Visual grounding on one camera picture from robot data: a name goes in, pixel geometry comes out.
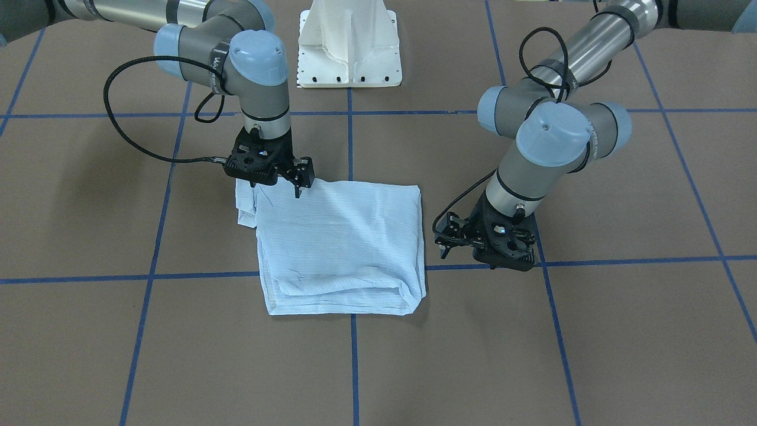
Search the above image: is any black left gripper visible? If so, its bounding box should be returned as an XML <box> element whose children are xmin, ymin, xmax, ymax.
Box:
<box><xmin>435</xmin><ymin>194</ymin><xmax>537</xmax><ymax>272</ymax></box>

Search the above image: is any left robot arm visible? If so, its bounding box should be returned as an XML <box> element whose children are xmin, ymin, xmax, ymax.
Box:
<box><xmin>437</xmin><ymin>1</ymin><xmax>755</xmax><ymax>270</ymax></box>

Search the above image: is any light blue button-up shirt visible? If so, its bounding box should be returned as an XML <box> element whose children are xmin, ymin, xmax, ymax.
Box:
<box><xmin>235</xmin><ymin>179</ymin><xmax>427</xmax><ymax>316</ymax></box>

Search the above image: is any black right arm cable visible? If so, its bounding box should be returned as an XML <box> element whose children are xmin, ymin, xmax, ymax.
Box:
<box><xmin>103</xmin><ymin>56</ymin><xmax>231</xmax><ymax>164</ymax></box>

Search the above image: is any white pedestal column with base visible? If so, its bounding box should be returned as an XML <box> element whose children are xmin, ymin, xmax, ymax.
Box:
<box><xmin>296</xmin><ymin>1</ymin><xmax>403</xmax><ymax>88</ymax></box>

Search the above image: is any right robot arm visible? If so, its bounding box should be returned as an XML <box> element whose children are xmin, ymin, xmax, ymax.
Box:
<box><xmin>1</xmin><ymin>1</ymin><xmax>315</xmax><ymax>196</ymax></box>

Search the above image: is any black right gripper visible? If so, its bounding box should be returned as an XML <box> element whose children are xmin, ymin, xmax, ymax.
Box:
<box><xmin>224</xmin><ymin>128</ymin><xmax>315</xmax><ymax>199</ymax></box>

